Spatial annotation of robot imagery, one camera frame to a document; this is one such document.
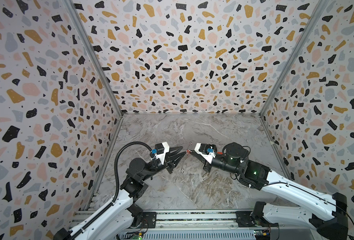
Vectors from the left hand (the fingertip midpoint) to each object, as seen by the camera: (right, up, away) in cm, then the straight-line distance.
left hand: (183, 149), depth 62 cm
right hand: (+3, 0, -1) cm, 3 cm away
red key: (+2, -1, 0) cm, 3 cm away
